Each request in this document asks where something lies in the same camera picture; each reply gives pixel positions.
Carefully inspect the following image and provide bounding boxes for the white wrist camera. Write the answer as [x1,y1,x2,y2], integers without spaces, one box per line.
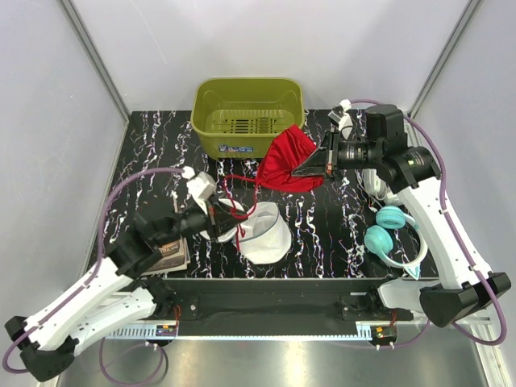
[328,99,354,139]
[181,166,216,214]

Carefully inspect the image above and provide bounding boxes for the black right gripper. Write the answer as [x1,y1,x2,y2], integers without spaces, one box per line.
[293,128,382,182]

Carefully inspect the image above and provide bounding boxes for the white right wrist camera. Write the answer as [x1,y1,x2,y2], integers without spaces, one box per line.
[328,99,354,139]

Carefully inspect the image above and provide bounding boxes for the red bra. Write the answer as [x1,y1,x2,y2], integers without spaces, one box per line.
[222,123,326,253]

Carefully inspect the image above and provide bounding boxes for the teal cat-ear headphones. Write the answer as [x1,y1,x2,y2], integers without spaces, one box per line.
[364,206,428,281]

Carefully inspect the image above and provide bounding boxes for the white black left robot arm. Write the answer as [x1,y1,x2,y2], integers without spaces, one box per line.
[5,198,248,381]

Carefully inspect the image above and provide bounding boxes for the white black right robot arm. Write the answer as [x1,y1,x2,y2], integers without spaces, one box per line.
[292,101,511,329]

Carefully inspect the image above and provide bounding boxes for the olive green plastic basket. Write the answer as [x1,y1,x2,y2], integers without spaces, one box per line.
[190,77,305,160]

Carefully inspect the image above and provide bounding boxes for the dark orange paperback book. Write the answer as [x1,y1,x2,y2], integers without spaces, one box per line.
[144,238,189,275]

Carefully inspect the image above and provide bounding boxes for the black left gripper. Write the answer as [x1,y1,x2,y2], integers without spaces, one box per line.
[155,194,248,248]

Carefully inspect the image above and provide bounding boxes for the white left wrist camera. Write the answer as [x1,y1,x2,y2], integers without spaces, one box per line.
[181,166,216,214]

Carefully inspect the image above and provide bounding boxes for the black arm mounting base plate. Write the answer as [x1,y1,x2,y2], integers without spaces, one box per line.
[165,279,413,340]

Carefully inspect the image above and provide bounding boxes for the white slotted cable duct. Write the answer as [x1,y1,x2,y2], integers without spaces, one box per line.
[106,324,178,340]

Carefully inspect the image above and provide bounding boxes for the white mesh laundry bag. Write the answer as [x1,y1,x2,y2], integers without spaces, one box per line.
[201,197,292,265]

